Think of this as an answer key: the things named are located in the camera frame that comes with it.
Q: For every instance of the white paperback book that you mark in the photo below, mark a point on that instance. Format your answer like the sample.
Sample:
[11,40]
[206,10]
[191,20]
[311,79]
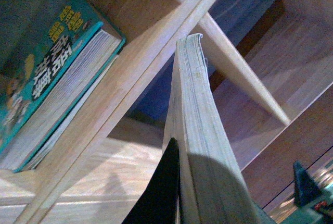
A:
[212,188]

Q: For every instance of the teal comic book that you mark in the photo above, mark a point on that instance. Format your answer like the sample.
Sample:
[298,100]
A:
[50,79]

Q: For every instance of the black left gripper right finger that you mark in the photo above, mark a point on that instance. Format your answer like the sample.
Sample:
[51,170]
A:
[306,189]

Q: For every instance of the light wooden bookshelf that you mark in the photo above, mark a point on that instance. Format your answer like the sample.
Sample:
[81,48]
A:
[91,178]

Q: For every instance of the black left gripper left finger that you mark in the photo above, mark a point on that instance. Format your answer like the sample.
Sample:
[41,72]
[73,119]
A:
[158,203]

